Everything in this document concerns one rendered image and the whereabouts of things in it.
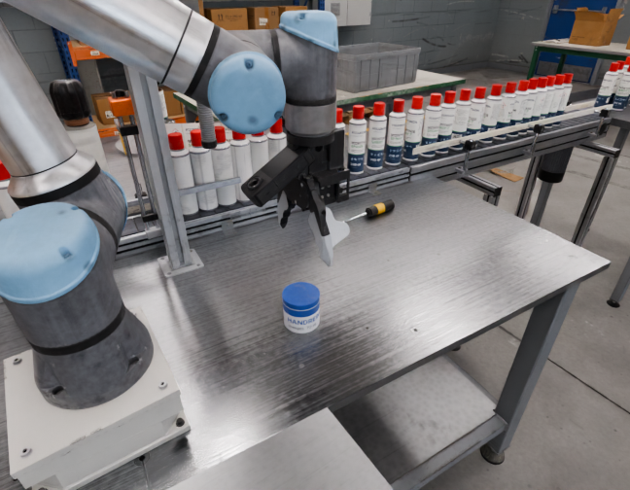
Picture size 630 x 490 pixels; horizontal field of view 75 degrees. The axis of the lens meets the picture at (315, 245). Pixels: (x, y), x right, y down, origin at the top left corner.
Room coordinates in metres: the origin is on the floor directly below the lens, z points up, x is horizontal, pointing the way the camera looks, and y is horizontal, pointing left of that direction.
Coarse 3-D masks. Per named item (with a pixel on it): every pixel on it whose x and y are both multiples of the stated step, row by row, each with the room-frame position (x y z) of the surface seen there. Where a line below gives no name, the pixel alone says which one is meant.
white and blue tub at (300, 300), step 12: (288, 288) 0.61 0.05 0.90; (300, 288) 0.61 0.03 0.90; (312, 288) 0.61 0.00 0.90; (288, 300) 0.57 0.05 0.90; (300, 300) 0.57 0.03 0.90; (312, 300) 0.57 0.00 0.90; (288, 312) 0.57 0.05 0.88; (300, 312) 0.56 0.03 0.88; (312, 312) 0.57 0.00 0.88; (288, 324) 0.57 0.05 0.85; (300, 324) 0.56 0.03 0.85; (312, 324) 0.57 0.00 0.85
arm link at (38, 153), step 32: (0, 32) 0.51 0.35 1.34; (0, 64) 0.50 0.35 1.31; (0, 96) 0.48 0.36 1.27; (32, 96) 0.51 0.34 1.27; (0, 128) 0.48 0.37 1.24; (32, 128) 0.50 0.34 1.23; (64, 128) 0.54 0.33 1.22; (32, 160) 0.49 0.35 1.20; (64, 160) 0.51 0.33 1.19; (32, 192) 0.47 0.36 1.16; (64, 192) 0.48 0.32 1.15; (96, 192) 0.52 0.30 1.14
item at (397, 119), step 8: (400, 104) 1.27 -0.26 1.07; (392, 112) 1.29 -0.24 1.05; (400, 112) 1.27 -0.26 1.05; (392, 120) 1.27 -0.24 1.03; (400, 120) 1.26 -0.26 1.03; (392, 128) 1.27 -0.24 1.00; (400, 128) 1.27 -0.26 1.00; (392, 136) 1.27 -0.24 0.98; (400, 136) 1.27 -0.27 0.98; (392, 144) 1.27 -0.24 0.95; (400, 144) 1.27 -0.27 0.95; (392, 152) 1.27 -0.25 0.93; (400, 152) 1.27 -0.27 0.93; (392, 160) 1.27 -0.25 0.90; (400, 160) 1.28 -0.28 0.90
